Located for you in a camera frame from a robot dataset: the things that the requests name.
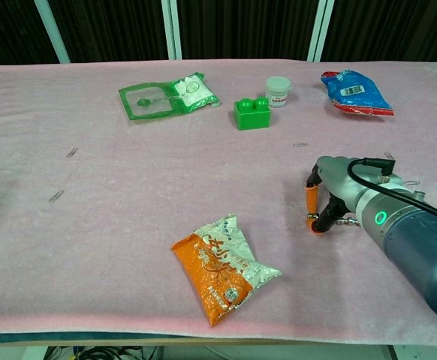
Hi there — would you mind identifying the black floor cable tangle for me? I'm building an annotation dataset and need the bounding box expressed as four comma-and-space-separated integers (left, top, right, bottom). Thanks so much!
45, 345, 159, 360

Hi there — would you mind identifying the green cotton pad bag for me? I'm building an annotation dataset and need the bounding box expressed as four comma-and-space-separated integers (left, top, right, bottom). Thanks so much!
118, 71, 222, 122

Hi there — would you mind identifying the small white plastic jar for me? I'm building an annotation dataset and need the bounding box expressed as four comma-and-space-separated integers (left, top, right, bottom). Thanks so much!
265, 76, 293, 109

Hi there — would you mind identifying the orange snack packet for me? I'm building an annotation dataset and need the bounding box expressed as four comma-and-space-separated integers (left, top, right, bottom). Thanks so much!
170, 213, 282, 329

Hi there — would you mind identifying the white partition frame post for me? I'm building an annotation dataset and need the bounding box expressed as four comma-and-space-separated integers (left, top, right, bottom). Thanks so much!
34, 0, 71, 64
161, 0, 183, 61
306, 0, 335, 62

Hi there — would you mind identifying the pink table cloth mat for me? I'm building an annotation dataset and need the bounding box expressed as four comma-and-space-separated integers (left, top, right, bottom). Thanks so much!
0, 58, 437, 348

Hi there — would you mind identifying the blue snack packet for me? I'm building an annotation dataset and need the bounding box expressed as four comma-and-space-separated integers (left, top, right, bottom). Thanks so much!
319, 68, 395, 118

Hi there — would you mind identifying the green toy building brick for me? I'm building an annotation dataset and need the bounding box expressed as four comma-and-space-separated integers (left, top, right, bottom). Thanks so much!
233, 96, 272, 131

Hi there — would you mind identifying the small metal keychain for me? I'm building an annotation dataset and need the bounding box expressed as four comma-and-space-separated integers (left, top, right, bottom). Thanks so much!
305, 211, 361, 227

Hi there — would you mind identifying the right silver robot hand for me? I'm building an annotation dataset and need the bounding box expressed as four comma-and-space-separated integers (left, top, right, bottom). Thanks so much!
304, 155, 404, 236

